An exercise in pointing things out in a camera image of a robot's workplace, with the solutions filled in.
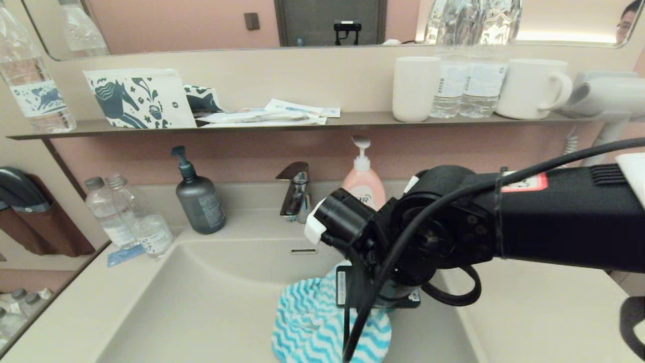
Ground teal white zigzag striped towel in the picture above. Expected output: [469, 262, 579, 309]
[271, 261, 393, 363]

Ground chrome faucet lever handle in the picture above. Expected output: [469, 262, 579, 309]
[275, 161, 309, 183]

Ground chrome faucet body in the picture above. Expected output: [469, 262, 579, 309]
[280, 172, 315, 224]

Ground beige wash basin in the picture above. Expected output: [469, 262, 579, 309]
[96, 234, 487, 363]

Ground pink hand soap pump bottle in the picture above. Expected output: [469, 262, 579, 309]
[341, 136, 386, 210]

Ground dark grey pump bottle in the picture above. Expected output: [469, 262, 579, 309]
[171, 146, 226, 235]

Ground white blue amenity packet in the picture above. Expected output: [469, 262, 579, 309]
[265, 99, 341, 119]

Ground white wrapped amenity packet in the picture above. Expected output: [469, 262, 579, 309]
[197, 110, 328, 128]

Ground white ceramic tumbler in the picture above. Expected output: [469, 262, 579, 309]
[392, 56, 441, 123]

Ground small water bottle blue print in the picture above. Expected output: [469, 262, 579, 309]
[107, 174, 175, 261]

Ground water bottle white text label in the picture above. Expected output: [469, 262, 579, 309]
[459, 0, 523, 119]
[427, 0, 475, 119]

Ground blue card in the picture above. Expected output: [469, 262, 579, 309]
[107, 245, 147, 268]

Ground small dark blue printed pouch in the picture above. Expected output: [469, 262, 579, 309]
[183, 85, 225, 115]

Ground small water bottle plain label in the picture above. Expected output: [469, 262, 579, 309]
[84, 177, 140, 251]

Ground white ceramic mug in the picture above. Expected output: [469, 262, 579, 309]
[496, 58, 573, 120]

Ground white pouch blue horse print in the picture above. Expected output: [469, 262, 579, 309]
[83, 69, 197, 130]

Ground brown hanging pouch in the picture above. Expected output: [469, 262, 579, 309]
[0, 174, 96, 258]

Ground white grey hair dryer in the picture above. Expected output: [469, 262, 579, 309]
[537, 71, 645, 167]

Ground small clear capped bottle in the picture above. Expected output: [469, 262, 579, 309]
[8, 288, 32, 324]
[24, 290, 55, 324]

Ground dark grey rounded item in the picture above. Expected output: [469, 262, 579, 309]
[0, 167, 52, 213]

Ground water bottle blue print label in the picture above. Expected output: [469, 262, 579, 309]
[0, 0, 78, 134]

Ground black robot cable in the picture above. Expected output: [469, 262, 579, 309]
[342, 137, 645, 363]

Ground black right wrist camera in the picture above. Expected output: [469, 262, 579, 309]
[304, 188, 376, 246]

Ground grey wall shelf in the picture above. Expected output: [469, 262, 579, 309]
[8, 111, 645, 141]

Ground white coiled hair dryer cord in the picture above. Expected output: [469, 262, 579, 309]
[562, 126, 579, 156]

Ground wall mirror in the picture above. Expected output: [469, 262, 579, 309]
[23, 0, 645, 62]

